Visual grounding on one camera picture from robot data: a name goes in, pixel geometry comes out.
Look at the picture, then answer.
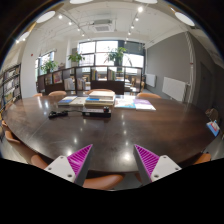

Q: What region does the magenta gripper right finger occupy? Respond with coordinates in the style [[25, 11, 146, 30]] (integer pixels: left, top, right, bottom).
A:
[[134, 144, 181, 183]]

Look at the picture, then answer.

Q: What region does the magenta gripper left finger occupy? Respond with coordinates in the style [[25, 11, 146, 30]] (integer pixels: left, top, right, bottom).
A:
[[45, 144, 92, 186]]

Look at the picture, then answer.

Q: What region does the black charger plug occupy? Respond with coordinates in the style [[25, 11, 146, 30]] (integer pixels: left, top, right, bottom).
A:
[[103, 106, 110, 113]]

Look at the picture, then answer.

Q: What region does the orange chair near front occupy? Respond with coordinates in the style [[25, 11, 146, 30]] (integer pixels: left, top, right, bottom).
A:
[[30, 154, 126, 191]]

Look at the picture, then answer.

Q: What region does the orange chair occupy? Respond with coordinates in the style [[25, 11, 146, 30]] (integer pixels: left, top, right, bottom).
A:
[[2, 121, 34, 164], [137, 93, 161, 99], [30, 154, 126, 191]]

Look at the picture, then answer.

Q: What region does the orange chair left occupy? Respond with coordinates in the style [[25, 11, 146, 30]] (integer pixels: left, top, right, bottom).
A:
[[2, 121, 34, 164]]

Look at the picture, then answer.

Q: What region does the black power strip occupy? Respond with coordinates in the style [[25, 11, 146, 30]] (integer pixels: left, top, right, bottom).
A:
[[82, 108, 111, 118]]

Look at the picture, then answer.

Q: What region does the purple magazine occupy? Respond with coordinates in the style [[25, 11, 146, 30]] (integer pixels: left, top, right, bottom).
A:
[[134, 99, 156, 111]]

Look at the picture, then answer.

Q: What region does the beige book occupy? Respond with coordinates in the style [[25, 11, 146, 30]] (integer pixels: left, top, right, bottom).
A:
[[69, 97, 86, 106]]

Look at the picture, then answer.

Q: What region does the blue book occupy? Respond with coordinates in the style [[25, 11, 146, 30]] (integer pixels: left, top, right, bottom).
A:
[[58, 96, 76, 106]]

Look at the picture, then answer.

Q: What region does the orange chair far right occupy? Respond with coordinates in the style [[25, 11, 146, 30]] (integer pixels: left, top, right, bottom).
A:
[[137, 93, 161, 99]]

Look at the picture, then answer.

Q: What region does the light blue magazine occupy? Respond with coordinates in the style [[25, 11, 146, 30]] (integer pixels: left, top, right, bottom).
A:
[[114, 98, 135, 109]]

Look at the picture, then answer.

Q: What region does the stack of books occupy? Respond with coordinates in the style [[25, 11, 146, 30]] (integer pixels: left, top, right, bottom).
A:
[[85, 91, 115, 106]]

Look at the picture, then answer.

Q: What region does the white radiator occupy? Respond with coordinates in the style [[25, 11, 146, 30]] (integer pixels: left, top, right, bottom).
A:
[[162, 77, 187, 102]]

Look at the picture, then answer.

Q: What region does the long dark bookshelf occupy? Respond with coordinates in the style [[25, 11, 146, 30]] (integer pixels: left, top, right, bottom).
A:
[[37, 65, 142, 95]]

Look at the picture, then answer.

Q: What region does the potted plant left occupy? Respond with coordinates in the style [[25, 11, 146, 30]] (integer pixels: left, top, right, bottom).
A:
[[68, 52, 84, 67]]

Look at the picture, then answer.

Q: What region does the potted plant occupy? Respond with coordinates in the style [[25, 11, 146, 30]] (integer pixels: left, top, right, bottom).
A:
[[106, 47, 127, 66], [68, 52, 84, 67]]

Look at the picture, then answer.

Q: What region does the potted plant centre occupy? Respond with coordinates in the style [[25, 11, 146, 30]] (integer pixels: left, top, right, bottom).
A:
[[106, 47, 127, 66]]

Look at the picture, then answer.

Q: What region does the ceiling air conditioner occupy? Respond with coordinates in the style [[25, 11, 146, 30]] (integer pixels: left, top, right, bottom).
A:
[[91, 19, 114, 33]]

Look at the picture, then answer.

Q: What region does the black cable with adapter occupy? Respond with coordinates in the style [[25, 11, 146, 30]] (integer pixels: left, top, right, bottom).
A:
[[48, 110, 84, 120]]

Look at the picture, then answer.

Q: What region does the left wall bookshelf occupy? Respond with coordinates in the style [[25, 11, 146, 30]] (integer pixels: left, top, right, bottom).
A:
[[0, 64, 21, 112]]

